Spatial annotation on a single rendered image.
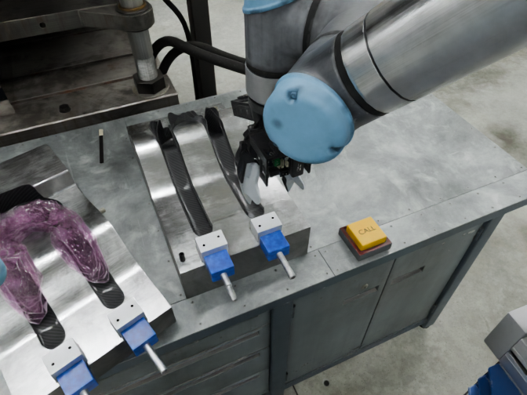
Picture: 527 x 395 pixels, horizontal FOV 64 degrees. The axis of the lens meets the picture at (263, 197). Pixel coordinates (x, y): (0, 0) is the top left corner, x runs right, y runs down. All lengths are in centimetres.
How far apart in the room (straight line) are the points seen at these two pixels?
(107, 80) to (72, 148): 36
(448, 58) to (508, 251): 189
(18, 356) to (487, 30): 76
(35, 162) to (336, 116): 80
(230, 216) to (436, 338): 115
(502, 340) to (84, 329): 65
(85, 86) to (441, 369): 155
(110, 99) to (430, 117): 95
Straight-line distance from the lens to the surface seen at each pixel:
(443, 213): 103
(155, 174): 91
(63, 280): 83
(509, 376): 74
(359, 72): 32
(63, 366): 74
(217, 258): 75
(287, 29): 47
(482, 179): 115
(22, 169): 102
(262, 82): 51
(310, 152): 35
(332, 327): 128
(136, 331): 74
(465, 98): 302
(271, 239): 77
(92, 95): 143
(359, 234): 88
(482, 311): 192
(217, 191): 88
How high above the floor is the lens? 152
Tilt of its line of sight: 47 degrees down
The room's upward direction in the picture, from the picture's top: straight up
